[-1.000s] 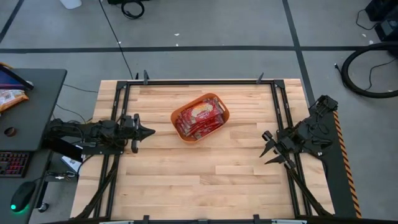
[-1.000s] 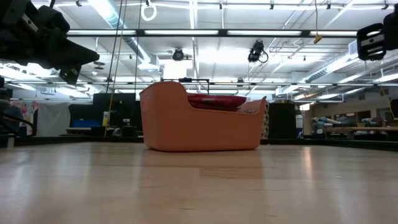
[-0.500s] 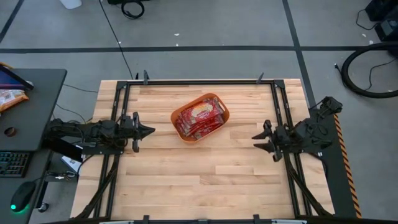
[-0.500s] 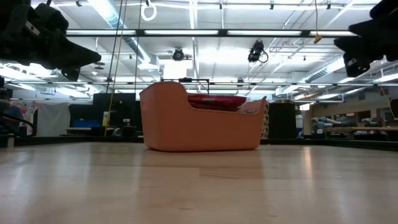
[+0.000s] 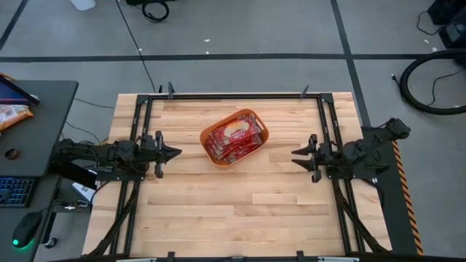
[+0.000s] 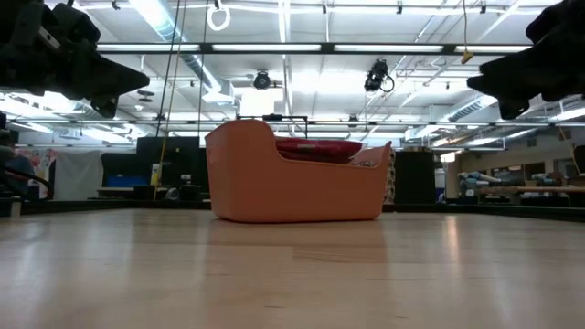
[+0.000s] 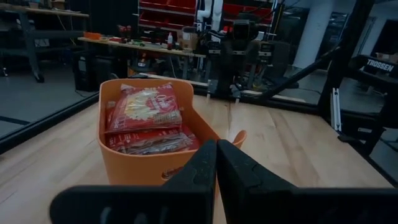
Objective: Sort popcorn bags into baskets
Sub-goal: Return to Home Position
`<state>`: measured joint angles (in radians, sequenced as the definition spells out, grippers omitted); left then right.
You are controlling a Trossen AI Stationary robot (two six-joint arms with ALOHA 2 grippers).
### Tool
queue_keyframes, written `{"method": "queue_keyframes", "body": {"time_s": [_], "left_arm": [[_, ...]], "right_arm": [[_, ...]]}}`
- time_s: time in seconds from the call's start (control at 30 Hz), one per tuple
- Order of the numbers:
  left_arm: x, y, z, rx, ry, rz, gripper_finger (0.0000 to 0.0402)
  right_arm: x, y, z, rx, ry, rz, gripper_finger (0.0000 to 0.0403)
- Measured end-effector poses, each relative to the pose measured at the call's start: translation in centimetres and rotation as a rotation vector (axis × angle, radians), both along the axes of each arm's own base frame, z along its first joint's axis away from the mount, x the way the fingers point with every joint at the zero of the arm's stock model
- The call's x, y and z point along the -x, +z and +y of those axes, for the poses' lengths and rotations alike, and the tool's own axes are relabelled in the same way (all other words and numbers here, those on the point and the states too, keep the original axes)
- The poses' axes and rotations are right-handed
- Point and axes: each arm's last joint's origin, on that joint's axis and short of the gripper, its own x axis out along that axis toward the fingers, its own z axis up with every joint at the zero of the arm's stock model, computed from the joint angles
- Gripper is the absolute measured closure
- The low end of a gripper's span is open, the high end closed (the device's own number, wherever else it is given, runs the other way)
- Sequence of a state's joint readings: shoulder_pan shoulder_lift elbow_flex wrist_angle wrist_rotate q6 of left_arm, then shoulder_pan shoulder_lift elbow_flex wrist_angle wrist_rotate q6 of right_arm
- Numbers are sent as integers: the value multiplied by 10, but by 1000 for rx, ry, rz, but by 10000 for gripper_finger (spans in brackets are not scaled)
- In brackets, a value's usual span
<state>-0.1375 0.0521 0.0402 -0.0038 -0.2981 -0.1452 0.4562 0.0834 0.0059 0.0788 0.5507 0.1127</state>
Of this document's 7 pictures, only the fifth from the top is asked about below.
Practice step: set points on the orange snack bag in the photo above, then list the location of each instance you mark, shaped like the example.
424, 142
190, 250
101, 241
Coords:
12, 114

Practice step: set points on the backlit computer keyboard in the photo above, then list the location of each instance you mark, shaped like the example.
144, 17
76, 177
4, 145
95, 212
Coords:
16, 191

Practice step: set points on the yellow black hazard tape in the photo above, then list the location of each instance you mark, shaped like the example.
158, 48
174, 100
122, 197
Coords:
409, 207

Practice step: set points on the black frame clamp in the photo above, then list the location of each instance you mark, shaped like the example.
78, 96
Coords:
304, 91
170, 90
170, 255
300, 255

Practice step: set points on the orange plastic basket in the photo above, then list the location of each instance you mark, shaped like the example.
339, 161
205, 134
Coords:
205, 136

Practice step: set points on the white plastic container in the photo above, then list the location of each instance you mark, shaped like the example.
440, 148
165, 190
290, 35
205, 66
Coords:
83, 3

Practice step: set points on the black metal table frame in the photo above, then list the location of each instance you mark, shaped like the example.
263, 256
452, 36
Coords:
233, 96

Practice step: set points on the black equipment box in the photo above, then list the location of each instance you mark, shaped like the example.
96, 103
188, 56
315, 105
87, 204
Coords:
451, 25

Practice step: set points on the black caster wheel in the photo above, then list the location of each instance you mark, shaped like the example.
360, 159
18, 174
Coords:
51, 242

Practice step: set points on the red Orville popcorn bag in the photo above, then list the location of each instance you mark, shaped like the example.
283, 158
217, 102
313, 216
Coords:
240, 153
213, 145
251, 141
236, 128

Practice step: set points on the small round dark object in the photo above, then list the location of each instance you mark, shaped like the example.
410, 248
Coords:
12, 154

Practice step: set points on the dark tablet screen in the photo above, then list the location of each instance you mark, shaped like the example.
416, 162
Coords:
14, 94

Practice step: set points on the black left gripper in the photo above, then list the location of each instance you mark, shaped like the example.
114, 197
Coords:
159, 156

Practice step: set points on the black computer mouse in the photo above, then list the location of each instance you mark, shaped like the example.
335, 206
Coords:
27, 229

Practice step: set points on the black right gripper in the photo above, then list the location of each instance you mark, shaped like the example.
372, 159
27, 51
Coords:
320, 156

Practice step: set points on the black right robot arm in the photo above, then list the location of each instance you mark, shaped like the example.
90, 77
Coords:
364, 153

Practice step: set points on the black desk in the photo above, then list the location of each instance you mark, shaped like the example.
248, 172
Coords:
40, 131

